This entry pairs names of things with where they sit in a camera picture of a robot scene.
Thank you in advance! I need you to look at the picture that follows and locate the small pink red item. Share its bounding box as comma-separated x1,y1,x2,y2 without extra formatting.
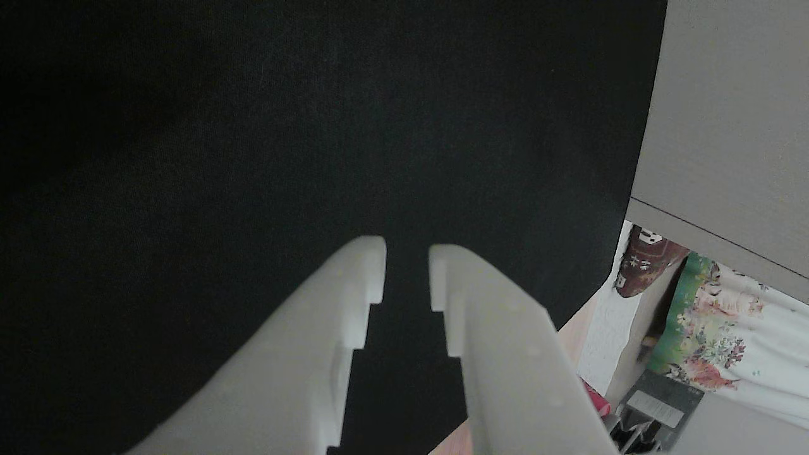
581,378,612,419

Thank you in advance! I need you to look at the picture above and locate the white paper sheet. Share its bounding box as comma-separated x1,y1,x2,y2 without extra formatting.
576,220,644,397

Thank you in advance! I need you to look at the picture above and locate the black box with label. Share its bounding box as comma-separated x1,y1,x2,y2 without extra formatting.
610,368,705,452

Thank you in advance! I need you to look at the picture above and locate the dark red printed bag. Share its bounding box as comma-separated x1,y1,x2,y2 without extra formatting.
614,224,691,298

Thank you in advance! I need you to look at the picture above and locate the black mouse mat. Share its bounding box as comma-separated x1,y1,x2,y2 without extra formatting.
0,0,668,455

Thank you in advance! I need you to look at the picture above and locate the floral patterned cloth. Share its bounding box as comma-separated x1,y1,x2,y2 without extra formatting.
648,252,809,430

